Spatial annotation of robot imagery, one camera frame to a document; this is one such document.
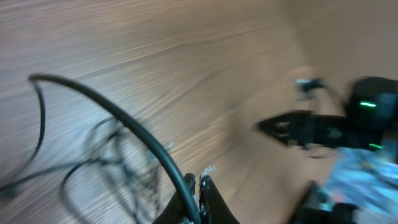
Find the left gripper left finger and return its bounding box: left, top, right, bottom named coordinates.
left=153, top=173, right=196, bottom=224

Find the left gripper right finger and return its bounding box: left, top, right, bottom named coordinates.
left=199, top=175, right=239, bottom=224

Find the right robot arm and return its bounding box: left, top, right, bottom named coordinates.
left=257, top=77, right=397, bottom=223

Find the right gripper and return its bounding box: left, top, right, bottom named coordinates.
left=256, top=110, right=383, bottom=151

